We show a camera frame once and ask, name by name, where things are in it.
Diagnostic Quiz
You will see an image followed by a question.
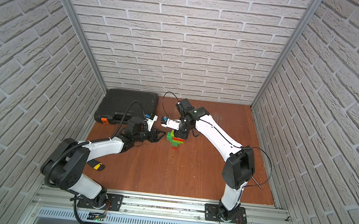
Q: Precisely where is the small green lego brick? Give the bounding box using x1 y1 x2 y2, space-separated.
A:
167 130 175 143

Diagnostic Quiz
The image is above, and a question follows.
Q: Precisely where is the lime green long lego brick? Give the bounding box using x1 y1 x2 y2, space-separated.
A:
172 141 184 145

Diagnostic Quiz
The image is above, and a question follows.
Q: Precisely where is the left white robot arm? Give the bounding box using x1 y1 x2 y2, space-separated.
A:
40 114 161 200

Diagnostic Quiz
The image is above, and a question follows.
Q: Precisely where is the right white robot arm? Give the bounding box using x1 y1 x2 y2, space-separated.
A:
176 99 255 220

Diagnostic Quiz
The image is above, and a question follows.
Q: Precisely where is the black plastic tool case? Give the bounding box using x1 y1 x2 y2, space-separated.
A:
94 88 159 125

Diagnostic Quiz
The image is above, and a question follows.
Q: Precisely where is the black yellow screwdriver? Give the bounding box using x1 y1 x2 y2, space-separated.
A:
253 178 261 188

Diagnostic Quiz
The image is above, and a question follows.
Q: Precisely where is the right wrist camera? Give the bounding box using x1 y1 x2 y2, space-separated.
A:
161 117 181 130

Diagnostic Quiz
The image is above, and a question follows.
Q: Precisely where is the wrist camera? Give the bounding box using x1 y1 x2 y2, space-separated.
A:
145 114 158 132
161 117 181 130

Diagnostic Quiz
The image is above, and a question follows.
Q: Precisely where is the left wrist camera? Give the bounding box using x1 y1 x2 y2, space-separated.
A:
145 114 158 132

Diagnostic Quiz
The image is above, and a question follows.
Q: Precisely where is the black yellow strap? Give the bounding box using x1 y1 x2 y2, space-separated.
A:
86 159 106 172

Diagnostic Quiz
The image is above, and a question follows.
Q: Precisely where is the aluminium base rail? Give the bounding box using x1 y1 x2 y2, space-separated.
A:
28 185 293 224

